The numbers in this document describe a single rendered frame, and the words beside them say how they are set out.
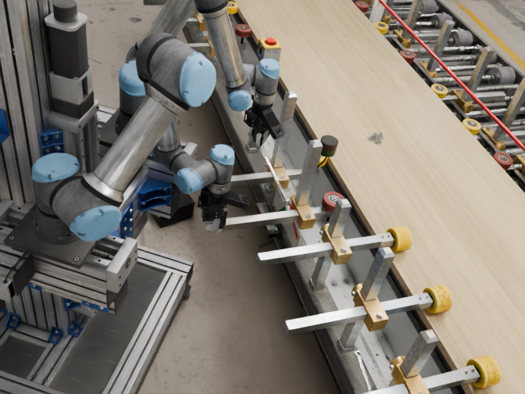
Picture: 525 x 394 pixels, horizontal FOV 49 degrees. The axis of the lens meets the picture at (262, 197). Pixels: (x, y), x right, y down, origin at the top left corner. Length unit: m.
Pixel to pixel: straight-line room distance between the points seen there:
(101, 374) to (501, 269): 1.50
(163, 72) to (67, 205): 0.40
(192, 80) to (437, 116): 1.56
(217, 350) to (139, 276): 0.48
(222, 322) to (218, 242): 0.50
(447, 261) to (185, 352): 1.24
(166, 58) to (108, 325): 1.36
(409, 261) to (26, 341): 1.48
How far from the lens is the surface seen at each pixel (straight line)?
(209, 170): 1.72
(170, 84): 1.41
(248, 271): 2.97
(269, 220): 2.02
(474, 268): 2.07
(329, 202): 2.07
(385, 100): 2.72
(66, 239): 1.65
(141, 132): 1.43
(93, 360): 2.42
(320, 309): 2.01
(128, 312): 2.53
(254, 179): 2.22
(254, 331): 2.77
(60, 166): 1.55
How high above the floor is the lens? 2.28
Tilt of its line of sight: 42 degrees down
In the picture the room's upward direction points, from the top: 12 degrees clockwise
